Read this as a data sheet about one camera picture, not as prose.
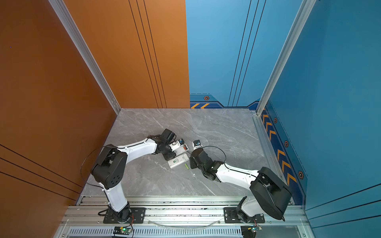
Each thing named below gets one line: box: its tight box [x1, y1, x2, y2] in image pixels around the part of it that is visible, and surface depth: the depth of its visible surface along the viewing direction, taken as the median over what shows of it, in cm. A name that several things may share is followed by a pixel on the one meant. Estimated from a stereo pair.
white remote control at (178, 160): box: [167, 152, 190, 169], surface depth 93 cm
